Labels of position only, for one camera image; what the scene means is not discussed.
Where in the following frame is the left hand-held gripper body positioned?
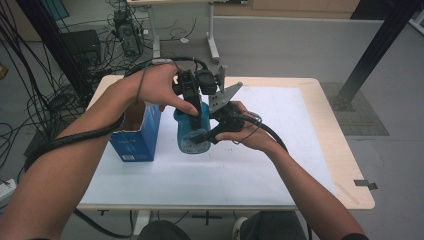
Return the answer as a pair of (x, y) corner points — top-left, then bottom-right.
(172, 64), (228, 98)

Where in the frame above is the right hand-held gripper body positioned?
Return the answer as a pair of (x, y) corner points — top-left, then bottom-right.
(208, 81), (247, 135)

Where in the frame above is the blue bottle with white cap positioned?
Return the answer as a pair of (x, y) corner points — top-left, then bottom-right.
(173, 101), (213, 155)

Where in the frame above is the blue cardboard box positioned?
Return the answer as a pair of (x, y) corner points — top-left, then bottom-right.
(109, 101), (163, 163)

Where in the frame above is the person's right hand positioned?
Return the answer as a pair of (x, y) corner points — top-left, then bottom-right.
(214, 100), (278, 153)

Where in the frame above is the person's left hand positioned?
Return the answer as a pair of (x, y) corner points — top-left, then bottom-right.
(133, 63), (201, 117)

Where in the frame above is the black computer tower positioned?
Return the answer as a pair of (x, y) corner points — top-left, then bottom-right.
(112, 9), (145, 58)

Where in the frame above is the person's white shoe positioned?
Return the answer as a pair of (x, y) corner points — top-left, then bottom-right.
(231, 216), (250, 240)

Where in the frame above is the black equipment case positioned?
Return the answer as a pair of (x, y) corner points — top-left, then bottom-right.
(60, 29), (103, 68)

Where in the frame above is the wooden cabinet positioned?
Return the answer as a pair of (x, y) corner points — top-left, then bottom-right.
(213, 0), (362, 20)

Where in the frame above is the grey tape strip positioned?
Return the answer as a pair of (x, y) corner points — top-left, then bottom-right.
(353, 179), (379, 191)

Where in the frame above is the person's black sleeve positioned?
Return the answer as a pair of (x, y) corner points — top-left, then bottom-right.
(339, 233), (371, 240)

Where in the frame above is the white power strip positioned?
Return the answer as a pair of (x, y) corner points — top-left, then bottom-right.
(0, 178), (18, 203)

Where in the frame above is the white desk frame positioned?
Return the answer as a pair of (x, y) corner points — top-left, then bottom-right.
(126, 0), (222, 67)

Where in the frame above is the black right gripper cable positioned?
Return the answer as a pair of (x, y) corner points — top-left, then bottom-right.
(238, 112), (313, 240)

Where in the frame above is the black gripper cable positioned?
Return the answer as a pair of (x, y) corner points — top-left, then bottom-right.
(22, 56), (210, 240)
(238, 112), (313, 240)

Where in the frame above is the thin grey wrist cord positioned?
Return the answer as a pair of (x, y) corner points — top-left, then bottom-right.
(135, 58), (174, 104)

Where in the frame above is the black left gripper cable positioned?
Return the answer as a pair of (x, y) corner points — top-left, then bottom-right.
(22, 56), (210, 240)

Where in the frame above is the black metal post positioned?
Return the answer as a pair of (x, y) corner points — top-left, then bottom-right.
(14, 0), (95, 98)

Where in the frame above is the black slanted frame post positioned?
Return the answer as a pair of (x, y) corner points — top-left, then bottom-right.
(329, 0), (422, 112)

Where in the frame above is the bundle of black floor cables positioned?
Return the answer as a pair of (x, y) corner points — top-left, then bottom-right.
(0, 0), (116, 174)

